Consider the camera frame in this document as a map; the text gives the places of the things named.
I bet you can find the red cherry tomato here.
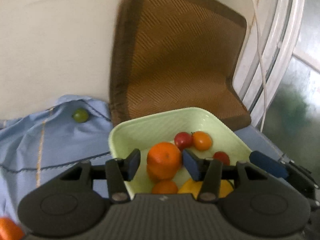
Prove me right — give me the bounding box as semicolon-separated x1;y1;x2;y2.
213;151;231;166
174;132;193;151

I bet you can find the large yellow grapefruit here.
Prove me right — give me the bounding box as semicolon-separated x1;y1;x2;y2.
178;179;234;199

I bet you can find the orange tomato with stem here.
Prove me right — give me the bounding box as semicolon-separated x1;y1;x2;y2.
192;131;213;151

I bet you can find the orange mandarin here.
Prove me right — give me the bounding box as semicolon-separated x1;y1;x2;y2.
151;180;178;194
0;217;24;240
146;142;182;182

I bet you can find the green lime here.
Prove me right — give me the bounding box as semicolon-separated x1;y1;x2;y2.
72;108;89;123

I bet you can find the light green plastic basket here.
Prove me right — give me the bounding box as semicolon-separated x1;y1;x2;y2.
108;107;251;197

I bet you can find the blue tablecloth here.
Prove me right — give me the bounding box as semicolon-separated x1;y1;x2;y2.
1;95;281;222

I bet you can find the white window frame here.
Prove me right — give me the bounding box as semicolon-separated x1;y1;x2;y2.
233;0;319;126

